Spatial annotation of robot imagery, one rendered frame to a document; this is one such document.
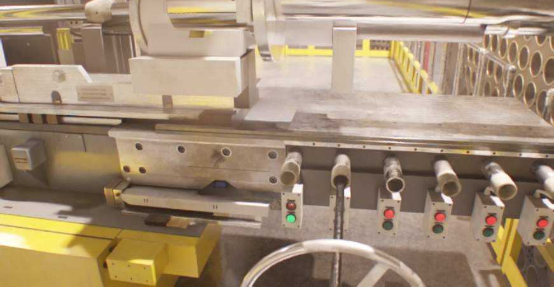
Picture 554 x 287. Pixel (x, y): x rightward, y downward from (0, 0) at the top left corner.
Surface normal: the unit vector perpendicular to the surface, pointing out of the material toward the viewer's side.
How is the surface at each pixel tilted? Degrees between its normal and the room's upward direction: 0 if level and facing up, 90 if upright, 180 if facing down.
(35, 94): 90
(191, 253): 90
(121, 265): 90
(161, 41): 68
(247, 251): 0
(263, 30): 116
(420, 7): 109
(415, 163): 90
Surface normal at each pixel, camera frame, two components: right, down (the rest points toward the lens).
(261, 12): -0.16, 0.54
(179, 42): -0.16, -0.01
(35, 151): 0.99, 0.05
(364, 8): -0.15, 0.73
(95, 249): -0.01, -0.93
